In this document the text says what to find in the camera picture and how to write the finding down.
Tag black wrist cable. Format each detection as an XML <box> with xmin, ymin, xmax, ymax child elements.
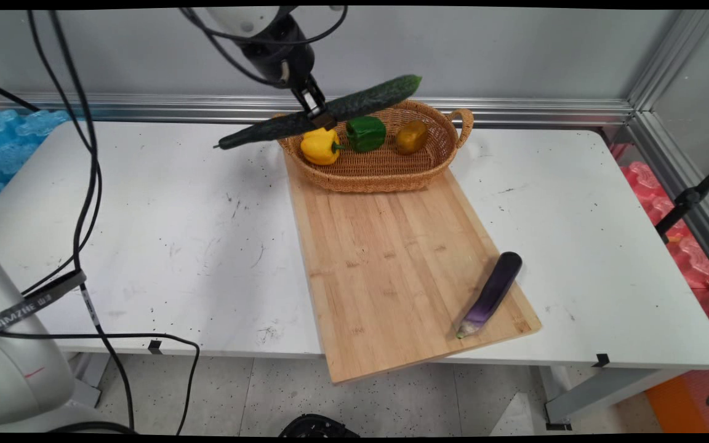
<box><xmin>178</xmin><ymin>7</ymin><xmax>350</xmax><ymax>88</ymax></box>

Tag orange floor mat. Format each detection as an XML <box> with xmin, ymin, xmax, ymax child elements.
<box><xmin>644</xmin><ymin>374</ymin><xmax>709</xmax><ymax>434</ymax></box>

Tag grey table leg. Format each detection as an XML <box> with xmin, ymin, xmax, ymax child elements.
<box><xmin>539</xmin><ymin>365</ymin><xmax>691</xmax><ymax>431</ymax></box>

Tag black tripod leg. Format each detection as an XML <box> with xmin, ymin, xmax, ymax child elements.
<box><xmin>655</xmin><ymin>154</ymin><xmax>709</xmax><ymax>244</ymax></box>

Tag long dark green cucumber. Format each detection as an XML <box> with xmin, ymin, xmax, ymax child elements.
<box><xmin>214</xmin><ymin>74</ymin><xmax>423</xmax><ymax>151</ymax></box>

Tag long black arm cable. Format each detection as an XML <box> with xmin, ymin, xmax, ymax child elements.
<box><xmin>21</xmin><ymin>9</ymin><xmax>137</xmax><ymax>431</ymax></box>

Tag brown potato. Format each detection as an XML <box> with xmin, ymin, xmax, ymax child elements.
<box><xmin>396</xmin><ymin>120</ymin><xmax>430</xmax><ymax>156</ymax></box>

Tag slanted aluminium frame rail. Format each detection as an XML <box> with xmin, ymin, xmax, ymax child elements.
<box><xmin>627</xmin><ymin>9</ymin><xmax>709</xmax><ymax>290</ymax></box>

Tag pink foam mat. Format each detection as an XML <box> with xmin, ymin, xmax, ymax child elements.
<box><xmin>610</xmin><ymin>143</ymin><xmax>709</xmax><ymax>290</ymax></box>

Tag horizontal aluminium frame rail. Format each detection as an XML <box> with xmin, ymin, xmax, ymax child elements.
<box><xmin>0</xmin><ymin>91</ymin><xmax>635</xmax><ymax>128</ymax></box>

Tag bamboo cutting board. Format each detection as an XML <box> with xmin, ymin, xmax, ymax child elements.
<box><xmin>283</xmin><ymin>151</ymin><xmax>542</xmax><ymax>385</ymax></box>

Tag thin black background cable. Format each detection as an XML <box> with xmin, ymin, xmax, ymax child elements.
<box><xmin>0</xmin><ymin>76</ymin><xmax>42</xmax><ymax>113</ymax></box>

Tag purple eggplant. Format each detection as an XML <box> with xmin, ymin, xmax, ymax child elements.
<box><xmin>457</xmin><ymin>251</ymin><xmax>523</xmax><ymax>340</ymax></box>

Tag blue foam mat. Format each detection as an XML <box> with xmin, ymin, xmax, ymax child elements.
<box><xmin>0</xmin><ymin>108</ymin><xmax>81</xmax><ymax>213</ymax></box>

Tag green bell pepper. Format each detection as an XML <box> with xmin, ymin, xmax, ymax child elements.
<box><xmin>346</xmin><ymin>115</ymin><xmax>387</xmax><ymax>154</ymax></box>

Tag yellow bell pepper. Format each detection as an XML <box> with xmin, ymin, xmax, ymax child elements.
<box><xmin>300</xmin><ymin>127</ymin><xmax>344</xmax><ymax>166</ymax></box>

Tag black round object on floor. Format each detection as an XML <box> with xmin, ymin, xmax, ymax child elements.
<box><xmin>278</xmin><ymin>413</ymin><xmax>361</xmax><ymax>437</ymax></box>

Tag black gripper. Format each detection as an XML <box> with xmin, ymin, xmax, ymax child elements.
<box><xmin>239</xmin><ymin>15</ymin><xmax>338</xmax><ymax>131</ymax></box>

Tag woven wicker basket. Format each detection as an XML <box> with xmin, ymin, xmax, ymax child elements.
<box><xmin>273</xmin><ymin>98</ymin><xmax>475</xmax><ymax>194</ymax></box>

